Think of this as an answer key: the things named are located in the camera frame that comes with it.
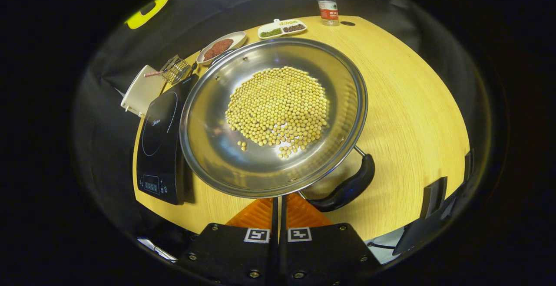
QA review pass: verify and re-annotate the wire mesh basket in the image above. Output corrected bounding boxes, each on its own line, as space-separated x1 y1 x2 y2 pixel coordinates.
160 55 192 85

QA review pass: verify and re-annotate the pile of yellow soybeans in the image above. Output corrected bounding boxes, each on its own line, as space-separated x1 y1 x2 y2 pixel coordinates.
225 66 329 158

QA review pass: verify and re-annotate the white toaster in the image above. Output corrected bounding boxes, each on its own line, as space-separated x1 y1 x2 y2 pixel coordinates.
121 65 168 117

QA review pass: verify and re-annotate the white divided dish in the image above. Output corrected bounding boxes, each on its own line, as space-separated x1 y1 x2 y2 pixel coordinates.
258 18 307 39

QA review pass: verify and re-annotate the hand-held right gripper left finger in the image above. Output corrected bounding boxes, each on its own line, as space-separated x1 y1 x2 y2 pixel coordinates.
176 193 278 286

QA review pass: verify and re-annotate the clear plastic water bottle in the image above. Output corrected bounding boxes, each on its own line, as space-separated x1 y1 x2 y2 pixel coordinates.
317 0 340 26

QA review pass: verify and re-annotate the black induction cooktop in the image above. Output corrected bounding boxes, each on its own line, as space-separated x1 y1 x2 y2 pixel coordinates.
136 74 199 205

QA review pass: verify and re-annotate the white round plate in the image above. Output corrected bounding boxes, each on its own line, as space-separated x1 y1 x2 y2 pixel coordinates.
196 31 247 65

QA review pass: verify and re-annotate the steel pot with black handles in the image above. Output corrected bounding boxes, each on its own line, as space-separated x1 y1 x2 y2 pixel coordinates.
179 38 376 213

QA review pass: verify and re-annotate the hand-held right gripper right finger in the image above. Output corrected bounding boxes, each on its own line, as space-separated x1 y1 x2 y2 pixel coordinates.
278 193 383 286

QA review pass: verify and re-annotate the black chair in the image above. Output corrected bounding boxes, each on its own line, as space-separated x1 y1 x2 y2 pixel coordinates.
393 149 475 256

